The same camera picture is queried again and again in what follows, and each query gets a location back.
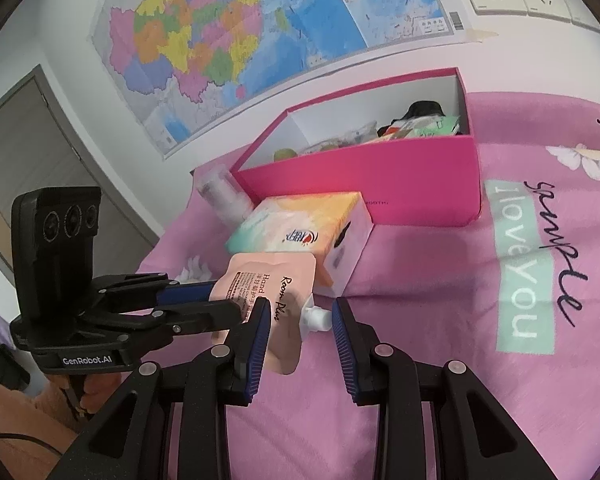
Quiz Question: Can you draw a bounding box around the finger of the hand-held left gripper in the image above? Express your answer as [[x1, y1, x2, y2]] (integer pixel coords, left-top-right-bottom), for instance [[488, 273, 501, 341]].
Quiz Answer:
[[82, 272, 217, 311], [115, 300, 243, 336]]

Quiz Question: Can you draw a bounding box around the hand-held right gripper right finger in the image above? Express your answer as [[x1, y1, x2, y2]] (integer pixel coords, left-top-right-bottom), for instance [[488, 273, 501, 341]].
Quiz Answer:
[[331, 297, 556, 480]]

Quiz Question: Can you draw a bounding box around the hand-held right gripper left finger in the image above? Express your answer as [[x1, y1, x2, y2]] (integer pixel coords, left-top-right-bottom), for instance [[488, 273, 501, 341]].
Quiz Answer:
[[45, 297, 272, 480]]

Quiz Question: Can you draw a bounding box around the pink hand cream pouch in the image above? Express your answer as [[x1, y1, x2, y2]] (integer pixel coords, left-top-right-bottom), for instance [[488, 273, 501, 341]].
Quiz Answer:
[[209, 252, 341, 375]]

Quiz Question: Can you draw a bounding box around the pink cardboard box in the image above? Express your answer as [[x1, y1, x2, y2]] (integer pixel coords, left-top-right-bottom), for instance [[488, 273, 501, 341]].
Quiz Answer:
[[230, 66, 482, 228]]

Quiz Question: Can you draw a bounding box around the black cloth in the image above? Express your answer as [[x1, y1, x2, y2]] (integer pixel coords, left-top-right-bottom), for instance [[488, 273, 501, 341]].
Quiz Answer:
[[392, 101, 446, 126]]

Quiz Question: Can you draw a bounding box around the person's left forearm orange sleeve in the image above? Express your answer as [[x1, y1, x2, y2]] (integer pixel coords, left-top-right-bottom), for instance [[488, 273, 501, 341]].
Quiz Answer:
[[0, 372, 111, 480]]

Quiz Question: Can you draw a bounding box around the grey wooden door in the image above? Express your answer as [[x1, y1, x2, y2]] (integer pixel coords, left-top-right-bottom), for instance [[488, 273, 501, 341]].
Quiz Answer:
[[0, 64, 166, 301]]

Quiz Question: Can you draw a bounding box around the white pump lotion bottle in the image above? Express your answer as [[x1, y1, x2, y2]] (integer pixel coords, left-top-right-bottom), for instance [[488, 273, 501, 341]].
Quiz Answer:
[[197, 169, 255, 228]]

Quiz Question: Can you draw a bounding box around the dark cloth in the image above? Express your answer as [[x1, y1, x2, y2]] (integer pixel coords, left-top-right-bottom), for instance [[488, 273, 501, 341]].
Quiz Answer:
[[0, 305, 31, 391]]

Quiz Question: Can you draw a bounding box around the pastel tissue box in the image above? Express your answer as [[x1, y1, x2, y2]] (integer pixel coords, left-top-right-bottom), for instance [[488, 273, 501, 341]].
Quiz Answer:
[[225, 191, 376, 300]]

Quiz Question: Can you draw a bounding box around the green packet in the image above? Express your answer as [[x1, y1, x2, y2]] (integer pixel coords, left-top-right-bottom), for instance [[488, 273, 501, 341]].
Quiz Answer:
[[415, 115, 462, 137]]

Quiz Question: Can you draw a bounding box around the black cable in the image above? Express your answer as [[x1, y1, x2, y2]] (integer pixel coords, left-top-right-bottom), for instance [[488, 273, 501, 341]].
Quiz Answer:
[[0, 430, 66, 456]]

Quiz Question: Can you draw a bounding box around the colourful wall map poster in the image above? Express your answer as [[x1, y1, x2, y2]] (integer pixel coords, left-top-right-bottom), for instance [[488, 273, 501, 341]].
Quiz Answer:
[[87, 0, 498, 161]]

